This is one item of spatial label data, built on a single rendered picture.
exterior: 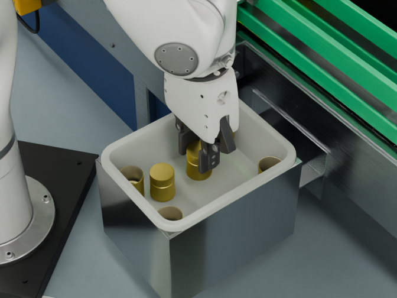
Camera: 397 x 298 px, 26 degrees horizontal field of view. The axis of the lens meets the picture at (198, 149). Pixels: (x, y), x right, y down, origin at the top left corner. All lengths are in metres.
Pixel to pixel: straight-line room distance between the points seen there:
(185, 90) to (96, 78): 0.57
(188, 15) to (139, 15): 0.05
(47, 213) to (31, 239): 0.06
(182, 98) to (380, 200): 0.31
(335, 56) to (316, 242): 0.37
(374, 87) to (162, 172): 0.30
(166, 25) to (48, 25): 0.85
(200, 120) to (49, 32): 0.72
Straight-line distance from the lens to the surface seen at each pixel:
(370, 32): 1.18
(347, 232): 1.41
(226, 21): 0.93
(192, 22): 0.86
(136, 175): 1.18
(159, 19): 0.86
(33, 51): 1.74
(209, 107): 1.01
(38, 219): 1.38
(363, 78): 1.11
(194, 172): 1.14
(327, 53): 1.14
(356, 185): 1.19
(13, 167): 1.27
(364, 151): 1.14
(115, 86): 1.53
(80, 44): 1.59
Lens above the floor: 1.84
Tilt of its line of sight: 46 degrees down
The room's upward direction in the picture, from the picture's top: straight up
